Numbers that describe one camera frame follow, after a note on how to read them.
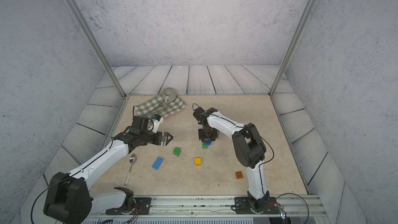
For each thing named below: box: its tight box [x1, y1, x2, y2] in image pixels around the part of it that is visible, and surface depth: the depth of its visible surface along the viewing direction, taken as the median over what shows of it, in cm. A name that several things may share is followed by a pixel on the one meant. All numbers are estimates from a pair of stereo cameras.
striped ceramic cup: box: [162, 87, 177, 104], surface depth 114 cm
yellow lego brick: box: [194, 157, 202, 167], surface depth 86 cm
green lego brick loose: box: [173, 146, 182, 157], surface depth 91 cm
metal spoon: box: [123, 154, 137, 188], surface depth 88 cm
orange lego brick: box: [235, 171, 244, 180], surface depth 84 cm
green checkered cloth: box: [134, 94, 187, 118], surface depth 114 cm
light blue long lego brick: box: [151, 156, 164, 171], surface depth 87 cm
